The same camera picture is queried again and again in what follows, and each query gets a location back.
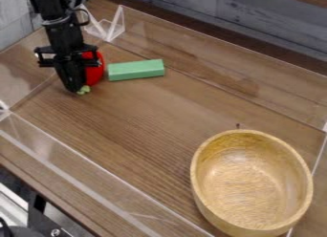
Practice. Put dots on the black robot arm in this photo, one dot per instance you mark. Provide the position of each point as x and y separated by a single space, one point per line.
57 10

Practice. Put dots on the red toy strawberry green leaves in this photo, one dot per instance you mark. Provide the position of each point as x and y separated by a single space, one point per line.
94 75

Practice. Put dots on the wooden bowl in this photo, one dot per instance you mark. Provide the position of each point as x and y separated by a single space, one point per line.
252 183

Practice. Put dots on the green rectangular block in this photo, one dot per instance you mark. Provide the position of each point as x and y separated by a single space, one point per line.
135 69

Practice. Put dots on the clear acrylic enclosure wall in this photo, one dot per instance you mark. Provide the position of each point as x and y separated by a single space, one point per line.
109 155

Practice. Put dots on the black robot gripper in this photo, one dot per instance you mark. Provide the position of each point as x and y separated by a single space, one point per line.
67 45

